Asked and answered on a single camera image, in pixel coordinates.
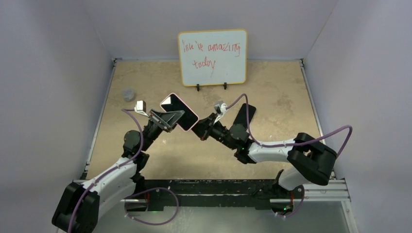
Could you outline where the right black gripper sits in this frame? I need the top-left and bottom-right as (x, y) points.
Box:
(187, 113), (236, 150)

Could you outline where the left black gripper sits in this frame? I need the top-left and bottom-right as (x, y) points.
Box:
(140, 109), (185, 152)

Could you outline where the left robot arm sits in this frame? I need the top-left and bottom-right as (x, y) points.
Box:
(51, 110), (184, 233)

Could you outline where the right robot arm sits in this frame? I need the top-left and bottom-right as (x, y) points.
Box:
(192, 114), (338, 198)

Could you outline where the black phone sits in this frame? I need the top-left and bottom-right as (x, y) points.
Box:
(233, 103), (257, 129)

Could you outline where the black whiteboard stand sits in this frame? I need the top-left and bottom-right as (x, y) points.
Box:
(195, 82), (228, 92)

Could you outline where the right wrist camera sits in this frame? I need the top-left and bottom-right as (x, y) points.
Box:
(214, 100), (227, 124)

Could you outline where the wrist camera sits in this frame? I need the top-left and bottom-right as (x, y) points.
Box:
(134, 100), (149, 117)
(214, 100), (227, 124)

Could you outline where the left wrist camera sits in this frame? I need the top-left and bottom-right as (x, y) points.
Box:
(134, 100), (149, 117)

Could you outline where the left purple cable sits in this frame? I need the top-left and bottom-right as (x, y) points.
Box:
(67, 108), (179, 233)

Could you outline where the purple cable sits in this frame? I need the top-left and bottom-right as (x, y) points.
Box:
(225, 94), (353, 219)
(67, 108), (179, 233)

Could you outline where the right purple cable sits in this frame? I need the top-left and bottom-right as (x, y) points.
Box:
(225, 94), (353, 219)

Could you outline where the white board with yellow frame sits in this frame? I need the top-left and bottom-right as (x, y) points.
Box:
(177, 29), (248, 87)

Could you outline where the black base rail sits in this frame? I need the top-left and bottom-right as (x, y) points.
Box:
(122, 179), (307, 213)

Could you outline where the aluminium frame rail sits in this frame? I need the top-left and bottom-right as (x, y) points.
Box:
(106, 180), (350, 221)

